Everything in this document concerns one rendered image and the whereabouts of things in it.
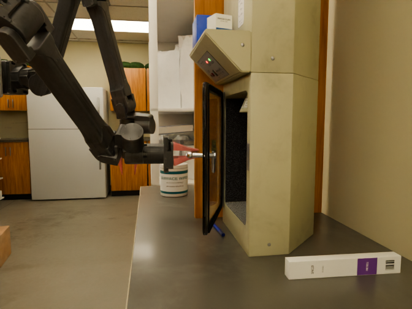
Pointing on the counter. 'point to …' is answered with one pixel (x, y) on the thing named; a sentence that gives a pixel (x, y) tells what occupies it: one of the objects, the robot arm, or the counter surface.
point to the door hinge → (223, 151)
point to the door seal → (209, 156)
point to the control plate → (212, 66)
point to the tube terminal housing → (278, 124)
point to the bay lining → (235, 151)
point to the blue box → (198, 27)
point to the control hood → (225, 51)
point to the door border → (206, 156)
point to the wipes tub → (174, 181)
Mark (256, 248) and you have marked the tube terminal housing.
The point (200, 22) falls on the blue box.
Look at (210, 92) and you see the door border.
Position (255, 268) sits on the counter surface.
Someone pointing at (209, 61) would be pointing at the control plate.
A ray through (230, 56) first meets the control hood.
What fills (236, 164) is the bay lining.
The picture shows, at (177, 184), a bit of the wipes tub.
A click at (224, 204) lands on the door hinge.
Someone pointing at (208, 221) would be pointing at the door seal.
